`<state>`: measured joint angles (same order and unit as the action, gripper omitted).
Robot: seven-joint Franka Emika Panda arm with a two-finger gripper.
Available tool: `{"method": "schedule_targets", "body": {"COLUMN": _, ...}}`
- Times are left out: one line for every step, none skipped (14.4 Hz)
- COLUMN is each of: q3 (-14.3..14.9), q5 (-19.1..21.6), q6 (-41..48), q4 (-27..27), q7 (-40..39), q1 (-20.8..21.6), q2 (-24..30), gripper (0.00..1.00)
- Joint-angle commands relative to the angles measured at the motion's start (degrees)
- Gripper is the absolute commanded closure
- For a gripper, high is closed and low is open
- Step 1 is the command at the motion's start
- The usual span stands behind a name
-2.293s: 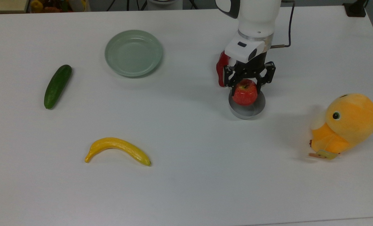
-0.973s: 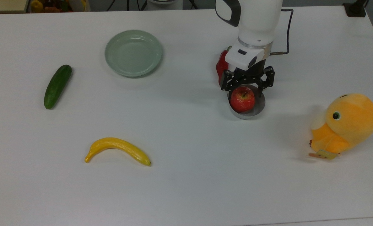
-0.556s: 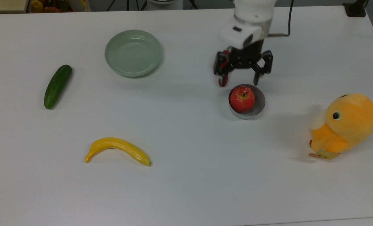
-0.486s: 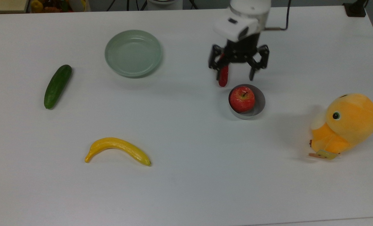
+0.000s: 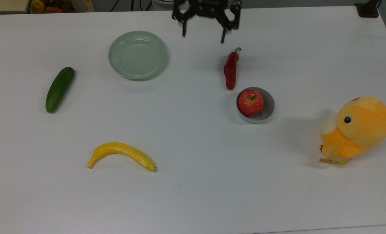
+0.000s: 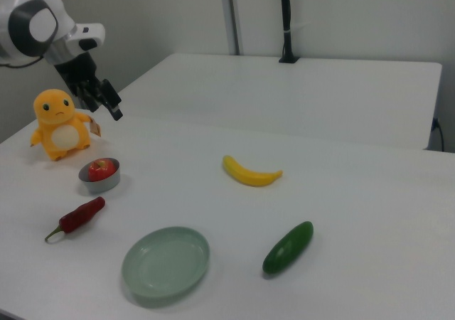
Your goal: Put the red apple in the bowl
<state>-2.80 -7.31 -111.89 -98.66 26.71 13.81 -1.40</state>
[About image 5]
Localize grey round bowl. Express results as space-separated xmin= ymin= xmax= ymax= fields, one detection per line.
xmin=236 ymin=87 xmax=275 ymax=124

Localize yellow banana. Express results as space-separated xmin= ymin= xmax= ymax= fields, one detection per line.
xmin=88 ymin=142 xmax=157 ymax=173

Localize green cucumber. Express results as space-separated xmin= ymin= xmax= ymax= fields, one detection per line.
xmin=45 ymin=67 xmax=75 ymax=113

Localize red chili pepper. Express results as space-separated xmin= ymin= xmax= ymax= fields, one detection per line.
xmin=224 ymin=47 xmax=242 ymax=91

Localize red apple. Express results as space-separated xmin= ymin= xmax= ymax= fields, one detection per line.
xmin=237 ymin=89 xmax=264 ymax=117

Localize black tripod legs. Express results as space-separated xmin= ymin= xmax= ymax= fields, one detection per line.
xmin=110 ymin=0 xmax=153 ymax=12

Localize clear bin of toy food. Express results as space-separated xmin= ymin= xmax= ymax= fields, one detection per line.
xmin=30 ymin=0 xmax=94 ymax=13

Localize black table clamp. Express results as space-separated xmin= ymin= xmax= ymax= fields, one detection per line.
xmin=354 ymin=0 xmax=382 ymax=18

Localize orange plush toy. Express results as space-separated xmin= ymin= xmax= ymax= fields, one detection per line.
xmin=319 ymin=96 xmax=386 ymax=165

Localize beige cardboard box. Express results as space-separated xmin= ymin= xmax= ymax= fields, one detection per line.
xmin=0 ymin=0 xmax=30 ymax=15

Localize pale green plate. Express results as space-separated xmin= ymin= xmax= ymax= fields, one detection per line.
xmin=108 ymin=31 xmax=169 ymax=80

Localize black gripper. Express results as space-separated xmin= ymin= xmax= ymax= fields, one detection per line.
xmin=172 ymin=0 xmax=242 ymax=44

